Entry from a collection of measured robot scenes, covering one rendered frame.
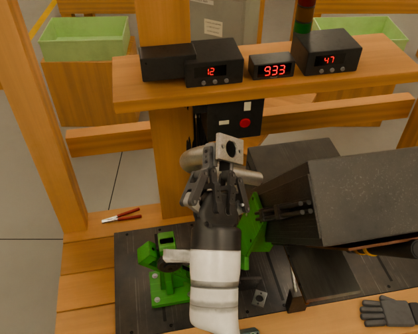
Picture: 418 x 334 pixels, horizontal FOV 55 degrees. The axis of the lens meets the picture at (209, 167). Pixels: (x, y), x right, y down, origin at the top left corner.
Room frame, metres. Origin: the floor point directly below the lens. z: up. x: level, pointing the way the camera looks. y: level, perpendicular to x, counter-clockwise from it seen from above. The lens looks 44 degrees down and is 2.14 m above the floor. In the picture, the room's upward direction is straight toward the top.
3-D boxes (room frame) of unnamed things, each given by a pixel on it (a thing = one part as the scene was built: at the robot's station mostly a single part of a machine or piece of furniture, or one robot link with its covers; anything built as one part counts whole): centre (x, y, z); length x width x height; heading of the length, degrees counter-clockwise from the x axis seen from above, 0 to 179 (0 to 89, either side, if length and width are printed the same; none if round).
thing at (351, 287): (0.73, -0.31, 1.11); 0.39 x 0.16 x 0.03; 10
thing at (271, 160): (0.97, -0.29, 1.07); 0.30 x 0.18 x 0.34; 100
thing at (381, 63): (1.07, -0.17, 1.52); 0.90 x 0.25 x 0.04; 100
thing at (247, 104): (1.00, -0.07, 1.42); 0.17 x 0.12 x 0.15; 100
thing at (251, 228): (0.74, -0.15, 1.17); 0.13 x 0.12 x 0.20; 100
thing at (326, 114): (1.18, -0.15, 1.23); 1.30 x 0.05 x 0.09; 100
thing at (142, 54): (0.98, 0.11, 1.59); 0.15 x 0.07 x 0.07; 100
